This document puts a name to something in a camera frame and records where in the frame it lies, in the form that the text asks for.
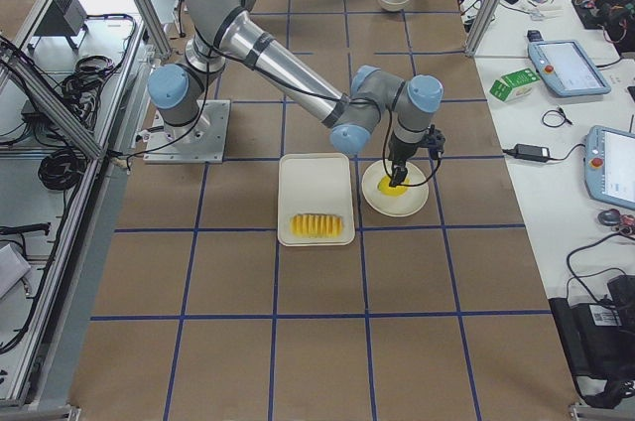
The cream rectangular tray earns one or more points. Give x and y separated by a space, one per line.
314 183

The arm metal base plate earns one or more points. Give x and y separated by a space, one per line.
200 142

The blue teach pendant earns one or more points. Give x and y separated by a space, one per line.
609 166
566 69

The black power adapter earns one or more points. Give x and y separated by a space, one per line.
532 153

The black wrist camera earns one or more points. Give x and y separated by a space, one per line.
435 143

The blue teach pendant near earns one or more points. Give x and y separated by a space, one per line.
609 166

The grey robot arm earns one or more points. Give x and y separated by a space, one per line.
223 31

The yellow lemon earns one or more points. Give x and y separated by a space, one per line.
385 190

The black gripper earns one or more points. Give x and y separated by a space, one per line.
400 151

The green white carton box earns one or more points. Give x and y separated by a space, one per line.
514 85

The sliced yellow mango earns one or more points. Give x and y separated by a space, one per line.
316 225

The blue teach pendant far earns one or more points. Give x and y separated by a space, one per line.
566 69

